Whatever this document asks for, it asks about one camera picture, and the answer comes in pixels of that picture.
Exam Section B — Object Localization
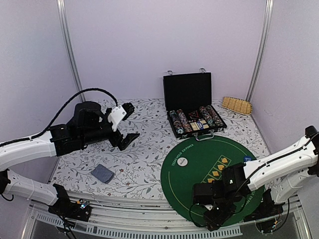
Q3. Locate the left aluminium frame post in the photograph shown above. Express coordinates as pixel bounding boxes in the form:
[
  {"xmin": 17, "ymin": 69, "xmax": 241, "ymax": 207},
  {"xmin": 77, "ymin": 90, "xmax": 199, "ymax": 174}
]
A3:
[{"xmin": 56, "ymin": 0, "xmax": 83, "ymax": 92}]

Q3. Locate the front aluminium rail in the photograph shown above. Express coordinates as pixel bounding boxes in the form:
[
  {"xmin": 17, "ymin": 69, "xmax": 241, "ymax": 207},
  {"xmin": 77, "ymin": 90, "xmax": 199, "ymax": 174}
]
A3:
[{"xmin": 22, "ymin": 195, "xmax": 314, "ymax": 239}]

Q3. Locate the green round poker mat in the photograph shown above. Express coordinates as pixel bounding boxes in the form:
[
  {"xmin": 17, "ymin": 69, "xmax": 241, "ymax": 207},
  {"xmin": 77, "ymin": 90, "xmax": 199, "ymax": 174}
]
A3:
[{"xmin": 160, "ymin": 136, "xmax": 256, "ymax": 225}]

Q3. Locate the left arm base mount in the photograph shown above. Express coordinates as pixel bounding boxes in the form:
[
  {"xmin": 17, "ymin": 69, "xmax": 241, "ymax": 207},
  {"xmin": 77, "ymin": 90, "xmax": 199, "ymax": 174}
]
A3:
[{"xmin": 48, "ymin": 184, "xmax": 92, "ymax": 222}]

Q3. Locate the poker chip row far left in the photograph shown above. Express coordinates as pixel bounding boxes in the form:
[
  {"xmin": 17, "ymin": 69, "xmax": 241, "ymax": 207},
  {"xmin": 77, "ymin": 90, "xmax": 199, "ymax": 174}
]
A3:
[{"xmin": 169, "ymin": 110, "xmax": 184, "ymax": 134}]

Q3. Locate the white dealer button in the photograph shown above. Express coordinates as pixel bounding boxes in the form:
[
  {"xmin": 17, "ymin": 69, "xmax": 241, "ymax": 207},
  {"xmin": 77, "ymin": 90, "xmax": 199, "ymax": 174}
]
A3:
[{"xmin": 177, "ymin": 157, "xmax": 188, "ymax": 167}]

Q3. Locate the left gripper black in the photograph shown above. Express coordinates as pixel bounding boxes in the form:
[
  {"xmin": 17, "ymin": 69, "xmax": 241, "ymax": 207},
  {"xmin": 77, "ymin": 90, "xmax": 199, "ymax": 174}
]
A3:
[{"xmin": 81, "ymin": 108, "xmax": 141, "ymax": 150}]

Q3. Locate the aluminium frame post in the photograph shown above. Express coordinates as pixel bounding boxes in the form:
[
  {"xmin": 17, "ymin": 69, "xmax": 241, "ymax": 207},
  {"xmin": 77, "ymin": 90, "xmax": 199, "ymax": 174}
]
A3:
[
  {"xmin": 246, "ymin": 0, "xmax": 274, "ymax": 102},
  {"xmin": 56, "ymin": 0, "xmax": 83, "ymax": 92}
]

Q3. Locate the right aluminium frame post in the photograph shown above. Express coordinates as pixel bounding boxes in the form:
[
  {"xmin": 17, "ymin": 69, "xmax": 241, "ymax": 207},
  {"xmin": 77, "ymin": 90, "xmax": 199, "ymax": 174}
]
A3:
[{"xmin": 246, "ymin": 0, "xmax": 274, "ymax": 102}]

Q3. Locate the triangular all in card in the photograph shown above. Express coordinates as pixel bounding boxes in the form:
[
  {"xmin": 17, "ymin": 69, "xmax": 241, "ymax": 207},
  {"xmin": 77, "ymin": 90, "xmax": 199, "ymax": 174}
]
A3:
[{"xmin": 188, "ymin": 111, "xmax": 200, "ymax": 121}]

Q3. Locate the blue small blind button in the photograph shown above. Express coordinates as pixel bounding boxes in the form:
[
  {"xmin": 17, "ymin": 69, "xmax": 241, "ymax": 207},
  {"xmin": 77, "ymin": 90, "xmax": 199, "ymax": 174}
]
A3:
[{"xmin": 243, "ymin": 156, "xmax": 252, "ymax": 162}]

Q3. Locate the blue grey folded cloth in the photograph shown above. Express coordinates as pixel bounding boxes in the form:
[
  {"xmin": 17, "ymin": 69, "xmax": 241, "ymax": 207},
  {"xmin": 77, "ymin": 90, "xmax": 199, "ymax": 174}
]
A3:
[{"xmin": 90, "ymin": 164, "xmax": 115, "ymax": 184}]

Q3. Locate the poker chip row far right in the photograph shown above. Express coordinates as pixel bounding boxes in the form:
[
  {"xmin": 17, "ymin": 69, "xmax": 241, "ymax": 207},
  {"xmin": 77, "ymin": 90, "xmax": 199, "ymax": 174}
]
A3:
[{"xmin": 205, "ymin": 105, "xmax": 224, "ymax": 127}]

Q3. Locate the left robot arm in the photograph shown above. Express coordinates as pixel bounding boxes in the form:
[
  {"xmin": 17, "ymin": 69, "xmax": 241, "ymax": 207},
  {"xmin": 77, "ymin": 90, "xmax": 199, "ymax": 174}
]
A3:
[{"xmin": 0, "ymin": 102, "xmax": 139, "ymax": 216}]

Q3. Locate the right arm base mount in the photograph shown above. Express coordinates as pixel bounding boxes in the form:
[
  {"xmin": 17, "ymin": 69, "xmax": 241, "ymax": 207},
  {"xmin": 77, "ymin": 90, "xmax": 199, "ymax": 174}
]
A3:
[{"xmin": 244, "ymin": 189, "xmax": 285, "ymax": 234}]

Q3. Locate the woven bamboo tray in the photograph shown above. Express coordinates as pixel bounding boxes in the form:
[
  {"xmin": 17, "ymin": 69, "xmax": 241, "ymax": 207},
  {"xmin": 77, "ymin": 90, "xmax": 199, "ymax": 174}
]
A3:
[{"xmin": 222, "ymin": 97, "xmax": 253, "ymax": 115}]

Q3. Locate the black poker chip case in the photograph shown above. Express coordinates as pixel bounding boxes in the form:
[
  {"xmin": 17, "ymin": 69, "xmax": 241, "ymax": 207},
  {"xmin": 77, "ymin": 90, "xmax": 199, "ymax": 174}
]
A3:
[{"xmin": 163, "ymin": 68, "xmax": 227, "ymax": 139}]

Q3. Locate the playing card deck box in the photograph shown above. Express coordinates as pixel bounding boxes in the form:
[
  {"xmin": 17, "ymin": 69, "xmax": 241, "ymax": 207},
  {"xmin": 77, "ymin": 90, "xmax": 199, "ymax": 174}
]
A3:
[{"xmin": 189, "ymin": 120, "xmax": 209, "ymax": 131}]

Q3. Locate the poker chip row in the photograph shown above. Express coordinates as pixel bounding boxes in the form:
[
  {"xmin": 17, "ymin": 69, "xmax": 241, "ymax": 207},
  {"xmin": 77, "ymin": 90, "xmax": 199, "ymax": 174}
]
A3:
[
  {"xmin": 169, "ymin": 110, "xmax": 184, "ymax": 134},
  {"xmin": 205, "ymin": 105, "xmax": 224, "ymax": 127},
  {"xmin": 176, "ymin": 109, "xmax": 192, "ymax": 133},
  {"xmin": 199, "ymin": 106, "xmax": 214, "ymax": 127}
]

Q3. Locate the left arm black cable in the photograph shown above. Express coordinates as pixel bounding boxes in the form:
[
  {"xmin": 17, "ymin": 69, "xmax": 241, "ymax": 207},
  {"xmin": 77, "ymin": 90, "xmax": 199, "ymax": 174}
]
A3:
[{"xmin": 0, "ymin": 89, "xmax": 118, "ymax": 147}]

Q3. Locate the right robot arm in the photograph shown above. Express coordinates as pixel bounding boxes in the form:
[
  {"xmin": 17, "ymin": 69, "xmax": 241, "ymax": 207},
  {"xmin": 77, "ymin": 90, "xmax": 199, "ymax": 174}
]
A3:
[{"xmin": 160, "ymin": 126, "xmax": 319, "ymax": 231}]

